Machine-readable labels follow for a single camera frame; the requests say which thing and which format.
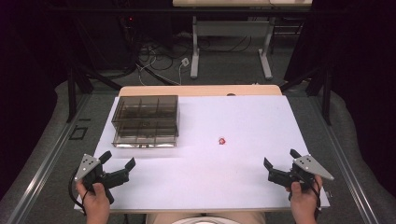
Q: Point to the person's beige clothing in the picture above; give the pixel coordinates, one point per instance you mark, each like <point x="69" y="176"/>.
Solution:
<point x="162" y="218"/>

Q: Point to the person's left hand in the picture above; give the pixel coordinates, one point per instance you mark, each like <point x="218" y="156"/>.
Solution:
<point x="94" y="200"/>

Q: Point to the white power adapter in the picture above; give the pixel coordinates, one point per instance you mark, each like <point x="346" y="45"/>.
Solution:
<point x="185" y="61"/>

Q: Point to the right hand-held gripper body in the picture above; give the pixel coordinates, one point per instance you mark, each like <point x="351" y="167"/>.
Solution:
<point x="311" y="166"/>

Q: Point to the transparent brown drawer organizer box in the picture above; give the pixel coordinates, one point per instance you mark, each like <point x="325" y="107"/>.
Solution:
<point x="146" y="123"/>

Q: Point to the grey metal floor rail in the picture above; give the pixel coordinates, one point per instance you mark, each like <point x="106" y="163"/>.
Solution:
<point x="345" y="161"/>
<point x="43" y="161"/>

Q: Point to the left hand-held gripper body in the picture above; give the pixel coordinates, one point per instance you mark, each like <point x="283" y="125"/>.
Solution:
<point x="88" y="165"/>

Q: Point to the person's right hand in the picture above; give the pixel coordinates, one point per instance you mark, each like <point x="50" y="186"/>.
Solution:
<point x="303" y="200"/>

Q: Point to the white metal desk frame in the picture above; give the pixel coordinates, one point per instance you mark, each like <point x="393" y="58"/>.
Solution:
<point x="232" y="28"/>

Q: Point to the dark device with red light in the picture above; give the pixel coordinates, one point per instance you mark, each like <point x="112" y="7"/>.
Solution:
<point x="130" y="19"/>

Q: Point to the small red and white item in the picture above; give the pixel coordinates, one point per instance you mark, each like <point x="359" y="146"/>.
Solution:
<point x="222" y="141"/>

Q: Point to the black metal stand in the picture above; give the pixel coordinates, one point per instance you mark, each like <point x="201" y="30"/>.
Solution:
<point x="320" y="90"/>
<point x="77" y="90"/>

